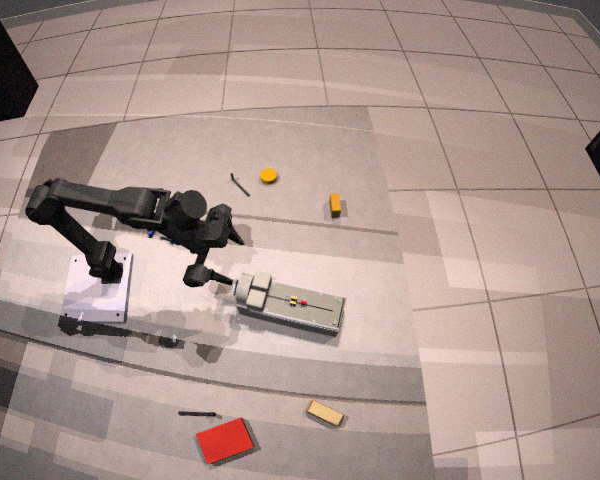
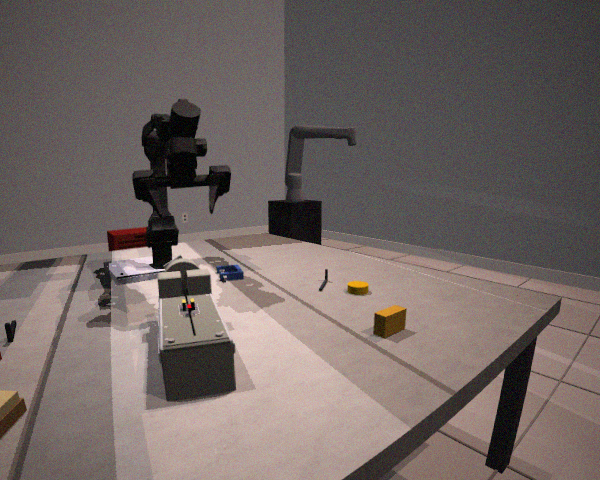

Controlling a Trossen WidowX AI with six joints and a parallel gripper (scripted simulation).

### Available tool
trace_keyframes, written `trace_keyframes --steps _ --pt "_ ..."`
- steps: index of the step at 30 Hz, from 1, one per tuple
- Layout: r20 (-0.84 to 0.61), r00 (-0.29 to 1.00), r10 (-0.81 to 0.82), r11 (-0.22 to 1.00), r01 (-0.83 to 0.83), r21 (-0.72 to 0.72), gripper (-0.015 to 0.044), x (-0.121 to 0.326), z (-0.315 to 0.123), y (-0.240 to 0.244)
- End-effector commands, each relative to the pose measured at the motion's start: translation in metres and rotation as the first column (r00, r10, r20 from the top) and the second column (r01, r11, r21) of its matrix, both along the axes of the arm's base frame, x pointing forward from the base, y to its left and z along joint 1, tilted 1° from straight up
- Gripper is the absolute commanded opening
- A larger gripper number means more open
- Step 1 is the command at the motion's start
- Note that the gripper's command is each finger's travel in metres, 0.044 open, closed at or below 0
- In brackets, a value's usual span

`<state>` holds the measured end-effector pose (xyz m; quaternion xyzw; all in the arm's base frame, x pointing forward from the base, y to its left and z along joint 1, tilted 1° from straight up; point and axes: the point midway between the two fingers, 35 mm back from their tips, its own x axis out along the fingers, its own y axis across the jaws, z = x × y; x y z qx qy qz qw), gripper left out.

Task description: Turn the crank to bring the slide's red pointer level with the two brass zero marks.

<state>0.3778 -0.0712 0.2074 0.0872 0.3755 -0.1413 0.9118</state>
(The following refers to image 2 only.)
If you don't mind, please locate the blue c-clamp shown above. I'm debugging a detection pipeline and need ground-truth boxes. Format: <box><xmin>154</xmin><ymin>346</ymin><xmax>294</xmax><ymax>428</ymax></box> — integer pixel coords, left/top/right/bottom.
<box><xmin>216</xmin><ymin>265</ymin><xmax>243</xmax><ymax>281</ymax></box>

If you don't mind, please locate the short yellow cylinder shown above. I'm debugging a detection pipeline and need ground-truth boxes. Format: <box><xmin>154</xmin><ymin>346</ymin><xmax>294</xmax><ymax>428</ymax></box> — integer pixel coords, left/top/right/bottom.
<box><xmin>348</xmin><ymin>282</ymin><xmax>368</xmax><ymax>295</ymax></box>

